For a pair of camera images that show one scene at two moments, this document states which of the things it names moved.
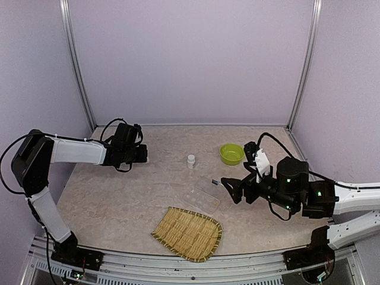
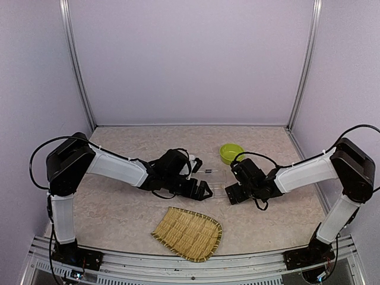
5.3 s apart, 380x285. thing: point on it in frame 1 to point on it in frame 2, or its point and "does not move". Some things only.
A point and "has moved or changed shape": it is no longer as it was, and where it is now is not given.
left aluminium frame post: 65,15 does not move
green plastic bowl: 231,154 does not move
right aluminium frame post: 308,65 does not move
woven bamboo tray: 192,236 does not move
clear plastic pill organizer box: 206,195 has moved or changed shape
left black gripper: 142,157 to 191,192
